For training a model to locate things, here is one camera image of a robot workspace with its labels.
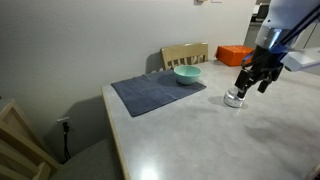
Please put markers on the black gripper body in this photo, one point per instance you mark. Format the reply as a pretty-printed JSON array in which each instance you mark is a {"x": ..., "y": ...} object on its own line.
[{"x": 265, "y": 65}]

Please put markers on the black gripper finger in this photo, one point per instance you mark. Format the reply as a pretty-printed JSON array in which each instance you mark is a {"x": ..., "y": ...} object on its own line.
[
  {"x": 264, "y": 85},
  {"x": 242, "y": 85}
]

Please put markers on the silver candle tin container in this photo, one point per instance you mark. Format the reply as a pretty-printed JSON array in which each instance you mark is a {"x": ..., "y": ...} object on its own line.
[{"x": 232, "y": 100}]

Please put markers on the orange cardboard box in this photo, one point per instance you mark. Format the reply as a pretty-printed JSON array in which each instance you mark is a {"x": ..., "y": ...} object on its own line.
[{"x": 233, "y": 55}]

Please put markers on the teal ceramic bowl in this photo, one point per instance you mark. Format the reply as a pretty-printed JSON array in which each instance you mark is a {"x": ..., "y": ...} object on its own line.
[{"x": 187, "y": 75}]

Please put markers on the light wooden slatted chair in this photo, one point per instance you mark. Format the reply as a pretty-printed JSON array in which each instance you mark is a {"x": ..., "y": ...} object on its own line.
[
  {"x": 185, "y": 50},
  {"x": 20, "y": 146}
]

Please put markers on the dark blue cloth placemat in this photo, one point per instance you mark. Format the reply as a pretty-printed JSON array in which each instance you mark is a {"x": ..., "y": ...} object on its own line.
[{"x": 150, "y": 91}]

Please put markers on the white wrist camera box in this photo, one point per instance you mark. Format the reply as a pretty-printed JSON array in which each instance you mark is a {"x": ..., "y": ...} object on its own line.
[{"x": 301, "y": 59}]

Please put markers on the white light switch plate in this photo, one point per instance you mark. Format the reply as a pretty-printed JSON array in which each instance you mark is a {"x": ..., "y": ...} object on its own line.
[{"x": 216, "y": 1}]

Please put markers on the beige wall thermostat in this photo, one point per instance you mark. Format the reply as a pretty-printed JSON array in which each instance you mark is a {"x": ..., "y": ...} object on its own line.
[{"x": 200, "y": 1}]

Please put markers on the white wall power outlet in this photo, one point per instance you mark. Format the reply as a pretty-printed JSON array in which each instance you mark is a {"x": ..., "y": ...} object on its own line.
[{"x": 64, "y": 120}]

